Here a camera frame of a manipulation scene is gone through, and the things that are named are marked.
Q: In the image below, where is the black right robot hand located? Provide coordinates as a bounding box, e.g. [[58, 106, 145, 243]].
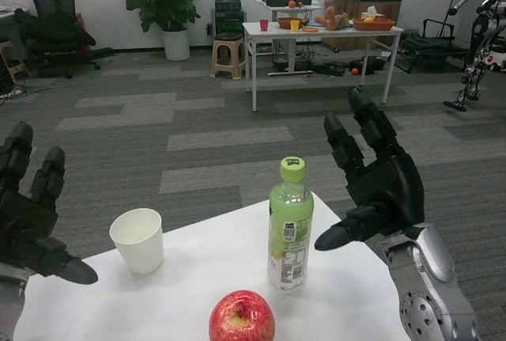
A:
[[314, 85, 426, 252]]

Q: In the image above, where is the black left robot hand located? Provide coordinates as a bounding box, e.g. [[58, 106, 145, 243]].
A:
[[0, 121, 99, 286]]

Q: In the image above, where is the green drink bottle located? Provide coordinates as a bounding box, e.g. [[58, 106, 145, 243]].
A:
[[266, 156, 315, 294]]

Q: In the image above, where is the white paper cup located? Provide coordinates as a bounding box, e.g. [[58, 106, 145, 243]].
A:
[[108, 207, 164, 275]]

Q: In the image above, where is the black floor bag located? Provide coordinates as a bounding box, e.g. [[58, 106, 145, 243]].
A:
[[347, 56, 387, 77]]

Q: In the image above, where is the black electronics pile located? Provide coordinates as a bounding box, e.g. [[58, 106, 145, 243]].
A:
[[312, 63, 349, 78]]

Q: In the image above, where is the black folding cot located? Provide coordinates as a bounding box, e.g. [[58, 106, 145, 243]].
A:
[[395, 18, 474, 75]]

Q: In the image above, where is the small wooden stool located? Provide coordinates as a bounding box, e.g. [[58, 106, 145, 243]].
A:
[[0, 40, 28, 83]]

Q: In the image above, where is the white red toy car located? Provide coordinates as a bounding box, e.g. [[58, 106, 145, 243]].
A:
[[485, 48, 506, 72]]

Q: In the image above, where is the orange woven tray basket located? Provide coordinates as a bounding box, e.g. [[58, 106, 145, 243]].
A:
[[351, 17, 396, 32]]

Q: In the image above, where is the tissue box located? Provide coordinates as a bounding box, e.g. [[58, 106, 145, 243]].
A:
[[361, 6, 387, 20]]

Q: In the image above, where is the orange plush toy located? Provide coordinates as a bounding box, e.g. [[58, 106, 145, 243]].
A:
[[314, 6, 351, 31]]

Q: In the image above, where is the large brown cardboard box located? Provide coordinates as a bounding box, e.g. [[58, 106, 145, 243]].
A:
[[353, 0, 404, 51]]

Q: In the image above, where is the black office chair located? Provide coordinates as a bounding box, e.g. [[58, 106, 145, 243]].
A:
[[14, 0, 115, 80]]

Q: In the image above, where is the red apple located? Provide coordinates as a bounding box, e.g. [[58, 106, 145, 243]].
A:
[[208, 290, 277, 341]]

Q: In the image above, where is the small brown cardboard box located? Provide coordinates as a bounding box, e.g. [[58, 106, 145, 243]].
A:
[[324, 0, 363, 20]]

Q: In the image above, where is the white folding table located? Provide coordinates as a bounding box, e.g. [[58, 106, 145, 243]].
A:
[[241, 20, 405, 112]]

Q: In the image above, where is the brown wicker bowl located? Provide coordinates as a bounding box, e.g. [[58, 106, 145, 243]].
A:
[[276, 17, 308, 30]]

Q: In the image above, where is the white desk with black boxes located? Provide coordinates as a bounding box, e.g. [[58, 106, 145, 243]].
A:
[[252, 0, 323, 77]]

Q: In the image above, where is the beige plastic stool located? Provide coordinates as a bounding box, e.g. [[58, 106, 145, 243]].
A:
[[209, 32, 247, 80]]

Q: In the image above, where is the white plant pot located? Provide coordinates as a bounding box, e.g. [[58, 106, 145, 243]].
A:
[[160, 28, 191, 61]]

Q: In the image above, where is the black and green equipment rack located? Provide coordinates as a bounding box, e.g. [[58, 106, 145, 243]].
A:
[[211, 0, 248, 38]]

